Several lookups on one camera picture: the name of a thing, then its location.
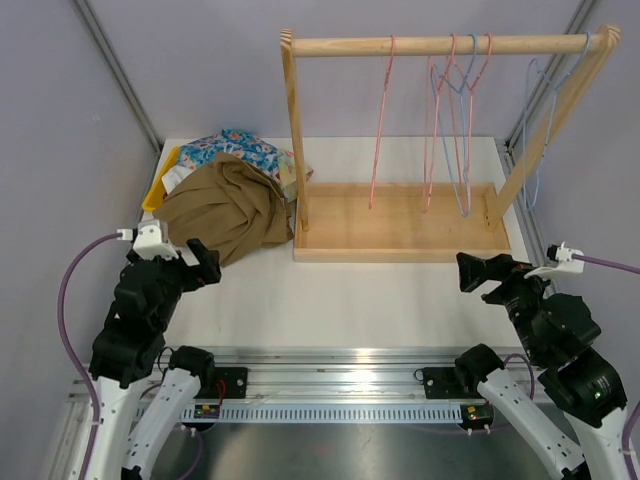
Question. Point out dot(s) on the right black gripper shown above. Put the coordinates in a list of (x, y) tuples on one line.
[(473, 270)]

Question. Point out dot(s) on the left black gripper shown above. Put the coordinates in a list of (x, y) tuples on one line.
[(206, 272)]

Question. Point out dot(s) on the brown skirt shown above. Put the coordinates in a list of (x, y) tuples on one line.
[(229, 205)]

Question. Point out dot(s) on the white cloth garment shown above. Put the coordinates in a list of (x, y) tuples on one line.
[(174, 176)]

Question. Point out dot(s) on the blue floral garment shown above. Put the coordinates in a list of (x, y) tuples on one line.
[(240, 143)]

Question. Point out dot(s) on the pastel floral garment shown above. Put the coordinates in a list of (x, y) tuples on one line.
[(286, 176)]

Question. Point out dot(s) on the pink hanger with brown skirt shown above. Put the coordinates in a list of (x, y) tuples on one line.
[(380, 125)]

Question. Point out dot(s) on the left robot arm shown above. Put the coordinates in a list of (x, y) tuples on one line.
[(123, 356)]

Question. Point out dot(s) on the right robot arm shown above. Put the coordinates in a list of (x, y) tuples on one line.
[(557, 333)]

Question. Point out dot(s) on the yellow plastic tray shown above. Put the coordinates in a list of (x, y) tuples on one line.
[(157, 192)]

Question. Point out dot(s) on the wooden clothes rack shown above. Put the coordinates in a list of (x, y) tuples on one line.
[(425, 222)]

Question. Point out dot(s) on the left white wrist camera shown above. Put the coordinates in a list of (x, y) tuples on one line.
[(150, 240)]

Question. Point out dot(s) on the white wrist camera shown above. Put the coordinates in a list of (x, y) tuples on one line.
[(563, 261), (150, 240)]

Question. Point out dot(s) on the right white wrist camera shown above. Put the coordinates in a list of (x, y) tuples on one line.
[(563, 261)]

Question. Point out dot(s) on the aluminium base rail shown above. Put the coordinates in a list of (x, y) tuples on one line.
[(409, 385)]

